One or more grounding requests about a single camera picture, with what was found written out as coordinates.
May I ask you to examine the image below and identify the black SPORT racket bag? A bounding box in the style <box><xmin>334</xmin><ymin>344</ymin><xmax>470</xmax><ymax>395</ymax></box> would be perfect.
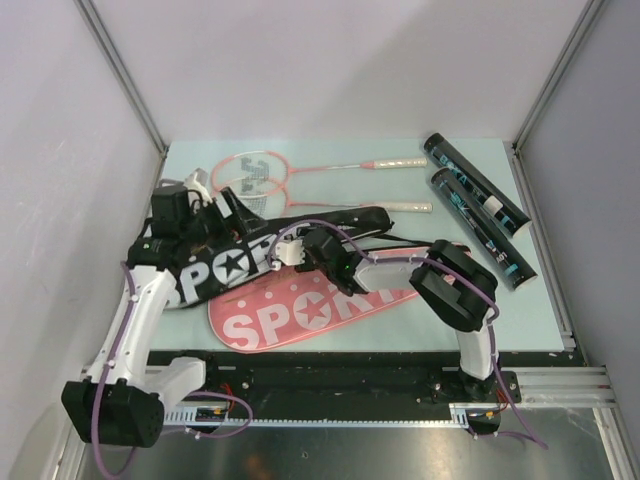
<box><xmin>126</xmin><ymin>203</ymin><xmax>394</xmax><ymax>309</ymax></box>

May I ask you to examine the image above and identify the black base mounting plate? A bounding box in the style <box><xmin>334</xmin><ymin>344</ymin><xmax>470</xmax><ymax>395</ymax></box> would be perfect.
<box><xmin>215</xmin><ymin>366</ymin><xmax>518</xmax><ymax>403</ymax></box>

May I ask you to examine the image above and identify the red lower badminton racket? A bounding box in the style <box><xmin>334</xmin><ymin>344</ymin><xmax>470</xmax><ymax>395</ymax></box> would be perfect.
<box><xmin>233</xmin><ymin>179</ymin><xmax>433</xmax><ymax>217</ymax></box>

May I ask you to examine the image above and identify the aluminium frame rail left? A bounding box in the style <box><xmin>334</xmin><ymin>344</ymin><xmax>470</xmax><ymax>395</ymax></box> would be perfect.
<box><xmin>73</xmin><ymin>0</ymin><xmax>169</xmax><ymax>156</ymax></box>

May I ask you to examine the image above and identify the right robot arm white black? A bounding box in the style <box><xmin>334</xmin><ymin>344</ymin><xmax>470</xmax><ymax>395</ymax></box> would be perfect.
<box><xmin>302</xmin><ymin>228</ymin><xmax>499</xmax><ymax>401</ymax></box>

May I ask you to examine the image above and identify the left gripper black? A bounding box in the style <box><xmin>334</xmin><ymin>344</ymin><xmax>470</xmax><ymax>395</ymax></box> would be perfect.
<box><xmin>180</xmin><ymin>187</ymin><xmax>266</xmax><ymax>253</ymax></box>

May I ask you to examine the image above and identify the aluminium frame rail right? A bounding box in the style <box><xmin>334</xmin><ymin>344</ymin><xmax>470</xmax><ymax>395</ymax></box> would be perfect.
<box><xmin>511</xmin><ymin>0</ymin><xmax>610</xmax><ymax>153</ymax></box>

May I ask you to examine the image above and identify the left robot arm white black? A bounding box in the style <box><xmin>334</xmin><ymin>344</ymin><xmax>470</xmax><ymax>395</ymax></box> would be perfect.
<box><xmin>61</xmin><ymin>182</ymin><xmax>273</xmax><ymax>448</ymax></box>

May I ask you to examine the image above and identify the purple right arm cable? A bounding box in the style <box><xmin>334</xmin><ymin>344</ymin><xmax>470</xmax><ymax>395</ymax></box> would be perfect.
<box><xmin>267</xmin><ymin>219</ymin><xmax>550</xmax><ymax>449</ymax></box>

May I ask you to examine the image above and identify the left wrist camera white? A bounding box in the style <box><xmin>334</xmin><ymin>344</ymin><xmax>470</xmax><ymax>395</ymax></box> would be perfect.
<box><xmin>184</xmin><ymin>168</ymin><xmax>211</xmax><ymax>203</ymax></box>

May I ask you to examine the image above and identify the aluminium frame rail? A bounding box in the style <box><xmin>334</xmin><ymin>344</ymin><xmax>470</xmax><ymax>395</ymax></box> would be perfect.
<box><xmin>511</xmin><ymin>0</ymin><xmax>610</xmax><ymax>153</ymax></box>
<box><xmin>73</xmin><ymin>0</ymin><xmax>169</xmax><ymax>156</ymax></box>

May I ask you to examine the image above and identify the pink SPORT racket bag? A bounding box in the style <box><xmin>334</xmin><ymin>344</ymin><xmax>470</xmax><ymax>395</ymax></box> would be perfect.
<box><xmin>206</xmin><ymin>246</ymin><xmax>471</xmax><ymax>354</ymax></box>

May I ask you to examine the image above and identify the red white badminton racket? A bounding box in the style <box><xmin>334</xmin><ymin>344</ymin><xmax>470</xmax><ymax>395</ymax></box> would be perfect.
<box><xmin>211</xmin><ymin>150</ymin><xmax>428</xmax><ymax>198</ymax></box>

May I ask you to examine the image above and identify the white slotted cable duct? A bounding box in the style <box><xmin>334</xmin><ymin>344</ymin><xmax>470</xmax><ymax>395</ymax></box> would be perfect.
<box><xmin>164</xmin><ymin>399</ymin><xmax>497</xmax><ymax>429</ymax></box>

